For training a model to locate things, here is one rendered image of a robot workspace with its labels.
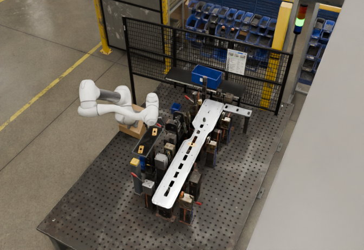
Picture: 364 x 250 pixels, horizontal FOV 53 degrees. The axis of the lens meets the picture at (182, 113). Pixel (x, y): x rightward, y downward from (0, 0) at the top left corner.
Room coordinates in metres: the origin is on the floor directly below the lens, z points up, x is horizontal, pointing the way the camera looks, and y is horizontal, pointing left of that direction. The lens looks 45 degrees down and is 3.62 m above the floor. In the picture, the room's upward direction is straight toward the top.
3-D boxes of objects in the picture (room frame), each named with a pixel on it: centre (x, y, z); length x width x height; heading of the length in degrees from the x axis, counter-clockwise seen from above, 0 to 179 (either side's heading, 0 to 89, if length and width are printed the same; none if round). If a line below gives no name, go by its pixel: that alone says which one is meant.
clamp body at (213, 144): (2.22, -0.28, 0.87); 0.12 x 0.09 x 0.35; 67
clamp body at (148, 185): (1.75, 0.29, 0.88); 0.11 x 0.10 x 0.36; 67
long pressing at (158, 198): (2.21, -0.09, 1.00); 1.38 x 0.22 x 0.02; 157
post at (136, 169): (1.91, 0.40, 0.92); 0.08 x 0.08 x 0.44; 67
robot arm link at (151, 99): (2.23, 0.25, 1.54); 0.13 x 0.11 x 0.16; 1
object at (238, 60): (3.13, -0.58, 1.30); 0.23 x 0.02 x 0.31; 67
